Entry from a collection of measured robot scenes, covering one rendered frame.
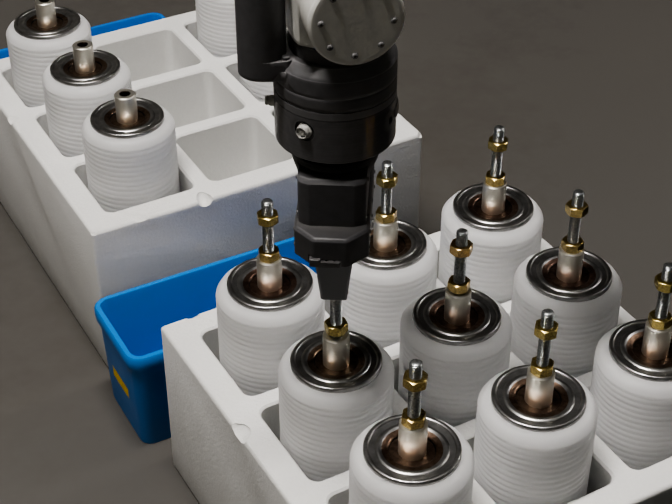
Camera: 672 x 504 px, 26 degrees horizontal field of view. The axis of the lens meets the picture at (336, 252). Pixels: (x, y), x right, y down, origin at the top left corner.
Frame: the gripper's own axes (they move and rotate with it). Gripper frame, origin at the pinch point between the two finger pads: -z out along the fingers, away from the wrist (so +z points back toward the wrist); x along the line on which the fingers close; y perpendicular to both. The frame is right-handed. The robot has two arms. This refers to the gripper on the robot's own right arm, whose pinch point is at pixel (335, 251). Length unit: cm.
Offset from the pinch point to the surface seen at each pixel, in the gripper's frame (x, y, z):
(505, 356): 4.5, -14.2, -13.8
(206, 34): 66, 20, -17
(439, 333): 3.9, -8.5, -11.1
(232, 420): 0.1, 8.8, -18.4
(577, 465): -6.9, -19.6, -15.0
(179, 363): 8.6, 14.7, -19.8
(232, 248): 34.1, 13.2, -25.7
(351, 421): -4.4, -1.6, -13.7
